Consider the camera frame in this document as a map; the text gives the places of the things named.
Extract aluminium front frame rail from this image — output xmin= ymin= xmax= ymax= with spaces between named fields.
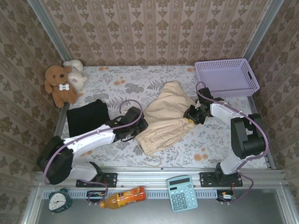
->
xmin=35 ymin=167 xmax=287 ymax=187

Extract purple plastic basket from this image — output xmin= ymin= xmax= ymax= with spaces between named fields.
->
xmin=194 ymin=58 xmax=260 ymax=99

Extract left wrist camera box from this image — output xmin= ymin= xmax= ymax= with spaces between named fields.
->
xmin=123 ymin=106 xmax=143 ymax=123

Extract floral tablecloth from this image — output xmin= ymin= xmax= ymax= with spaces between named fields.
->
xmin=53 ymin=65 xmax=268 ymax=168

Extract aluminium frame post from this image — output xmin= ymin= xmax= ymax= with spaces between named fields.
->
xmin=27 ymin=0 xmax=72 ymax=62
xmin=239 ymin=0 xmax=285 ymax=70

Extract green alarm clock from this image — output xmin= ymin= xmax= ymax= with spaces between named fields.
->
xmin=48 ymin=188 xmax=72 ymax=213

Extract white plush toy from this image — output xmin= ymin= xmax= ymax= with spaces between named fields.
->
xmin=63 ymin=59 xmax=88 ymax=90

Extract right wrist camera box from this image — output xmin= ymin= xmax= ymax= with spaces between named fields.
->
xmin=198 ymin=87 xmax=213 ymax=101

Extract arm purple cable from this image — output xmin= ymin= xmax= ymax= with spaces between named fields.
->
xmin=43 ymin=99 xmax=143 ymax=206
xmin=195 ymin=81 xmax=269 ymax=205

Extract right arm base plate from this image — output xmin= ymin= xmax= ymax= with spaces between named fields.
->
xmin=199 ymin=172 xmax=243 ymax=188

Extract slotted grey cable duct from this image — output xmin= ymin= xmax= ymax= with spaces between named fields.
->
xmin=42 ymin=189 xmax=234 ymax=199

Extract aluminium side rail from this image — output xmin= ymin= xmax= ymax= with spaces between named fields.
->
xmin=247 ymin=95 xmax=276 ymax=170
xmin=44 ymin=102 xmax=71 ymax=171

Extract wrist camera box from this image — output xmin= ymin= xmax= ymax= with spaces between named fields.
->
xmin=198 ymin=87 xmax=213 ymax=101
xmin=123 ymin=106 xmax=143 ymax=123

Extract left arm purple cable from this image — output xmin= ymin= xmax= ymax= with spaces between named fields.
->
xmin=43 ymin=99 xmax=143 ymax=206

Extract beige shorts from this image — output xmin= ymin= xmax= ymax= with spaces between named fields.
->
xmin=135 ymin=80 xmax=199 ymax=167

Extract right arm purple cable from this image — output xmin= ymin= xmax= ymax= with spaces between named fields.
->
xmin=195 ymin=81 xmax=269 ymax=205

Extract black t-shirt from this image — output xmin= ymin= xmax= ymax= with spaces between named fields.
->
xmin=66 ymin=99 xmax=110 ymax=138

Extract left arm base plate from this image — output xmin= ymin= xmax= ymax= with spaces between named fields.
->
xmin=76 ymin=172 xmax=117 ymax=188

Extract teal calculator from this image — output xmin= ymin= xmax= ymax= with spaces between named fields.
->
xmin=166 ymin=175 xmax=199 ymax=212

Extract brown plush dog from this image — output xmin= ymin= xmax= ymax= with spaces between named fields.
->
xmin=44 ymin=65 xmax=80 ymax=108

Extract orange juice bottle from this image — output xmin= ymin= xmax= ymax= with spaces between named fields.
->
xmin=100 ymin=186 xmax=147 ymax=210

